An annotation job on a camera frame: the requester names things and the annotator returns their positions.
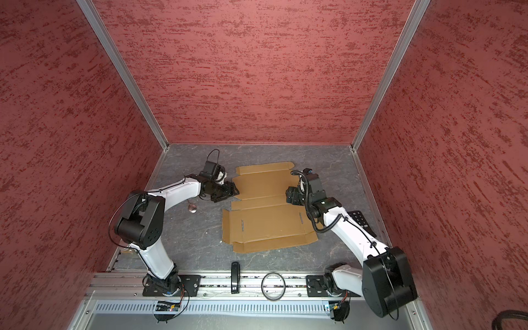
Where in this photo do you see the brown cardboard box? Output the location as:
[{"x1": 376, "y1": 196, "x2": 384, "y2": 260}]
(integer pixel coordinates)
[{"x1": 222, "y1": 162, "x2": 318, "y2": 254}]

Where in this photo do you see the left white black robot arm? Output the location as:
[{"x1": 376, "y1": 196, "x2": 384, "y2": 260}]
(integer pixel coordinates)
[{"x1": 114, "y1": 175, "x2": 239, "y2": 296}]

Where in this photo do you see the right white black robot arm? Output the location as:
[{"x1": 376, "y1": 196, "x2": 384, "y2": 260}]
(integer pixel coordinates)
[{"x1": 285, "y1": 170, "x2": 417, "y2": 320}]

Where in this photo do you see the small metal spoon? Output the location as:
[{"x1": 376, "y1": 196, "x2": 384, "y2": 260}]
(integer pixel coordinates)
[{"x1": 187, "y1": 199, "x2": 197, "y2": 214}]

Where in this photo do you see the black calculator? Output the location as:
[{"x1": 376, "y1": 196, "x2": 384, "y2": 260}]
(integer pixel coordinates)
[{"x1": 348, "y1": 210, "x2": 377, "y2": 238}]

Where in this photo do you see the right circuit board connector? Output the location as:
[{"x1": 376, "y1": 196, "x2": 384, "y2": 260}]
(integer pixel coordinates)
[{"x1": 329, "y1": 301, "x2": 350, "y2": 323}]

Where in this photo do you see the circuit board connector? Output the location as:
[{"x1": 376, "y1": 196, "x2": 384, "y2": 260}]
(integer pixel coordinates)
[
  {"x1": 329, "y1": 301, "x2": 350, "y2": 323},
  {"x1": 153, "y1": 301, "x2": 182, "y2": 323}
]

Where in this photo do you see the left circuit board connector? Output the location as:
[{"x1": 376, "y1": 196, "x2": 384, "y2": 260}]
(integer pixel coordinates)
[{"x1": 153, "y1": 301, "x2": 182, "y2": 323}]

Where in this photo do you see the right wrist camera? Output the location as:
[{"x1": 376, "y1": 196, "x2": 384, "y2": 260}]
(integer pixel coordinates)
[{"x1": 299, "y1": 168, "x2": 323, "y2": 194}]

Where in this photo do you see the black handle bar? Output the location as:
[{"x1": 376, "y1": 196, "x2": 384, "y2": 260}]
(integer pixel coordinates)
[{"x1": 230, "y1": 261, "x2": 241, "y2": 294}]

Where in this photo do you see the black cable ring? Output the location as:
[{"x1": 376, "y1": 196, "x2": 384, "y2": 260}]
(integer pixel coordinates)
[{"x1": 260, "y1": 271, "x2": 287, "y2": 301}]

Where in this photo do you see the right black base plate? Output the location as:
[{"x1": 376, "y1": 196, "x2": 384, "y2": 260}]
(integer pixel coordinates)
[{"x1": 306, "y1": 274, "x2": 362, "y2": 298}]

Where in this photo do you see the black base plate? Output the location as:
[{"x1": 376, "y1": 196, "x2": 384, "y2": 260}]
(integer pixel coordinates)
[
  {"x1": 306, "y1": 274, "x2": 362, "y2": 298},
  {"x1": 142, "y1": 274, "x2": 202, "y2": 298}
]

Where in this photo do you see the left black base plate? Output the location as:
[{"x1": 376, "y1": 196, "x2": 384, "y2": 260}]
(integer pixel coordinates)
[{"x1": 142, "y1": 274, "x2": 202, "y2": 298}]

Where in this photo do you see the aluminium frame rail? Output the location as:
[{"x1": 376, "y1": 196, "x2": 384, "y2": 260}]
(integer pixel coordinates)
[{"x1": 84, "y1": 271, "x2": 421, "y2": 301}]

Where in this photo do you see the white perforated cable duct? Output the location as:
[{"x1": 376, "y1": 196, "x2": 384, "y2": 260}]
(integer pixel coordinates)
[{"x1": 93, "y1": 300, "x2": 333, "y2": 318}]

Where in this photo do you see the right aluminium corner post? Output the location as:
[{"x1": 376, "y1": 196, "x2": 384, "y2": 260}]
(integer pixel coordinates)
[{"x1": 351, "y1": 0, "x2": 432, "y2": 151}]

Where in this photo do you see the aluminium corner post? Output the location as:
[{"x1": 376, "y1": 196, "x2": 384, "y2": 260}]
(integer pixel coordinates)
[
  {"x1": 351, "y1": 0, "x2": 432, "y2": 151},
  {"x1": 76, "y1": 0, "x2": 170, "y2": 150}
]

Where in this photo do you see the left aluminium corner post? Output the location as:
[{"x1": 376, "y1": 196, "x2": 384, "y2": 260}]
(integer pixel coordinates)
[{"x1": 76, "y1": 0, "x2": 170, "y2": 150}]

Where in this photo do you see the black cable bottom corner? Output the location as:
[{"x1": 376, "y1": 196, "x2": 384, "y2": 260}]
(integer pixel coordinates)
[{"x1": 491, "y1": 309, "x2": 528, "y2": 330}]

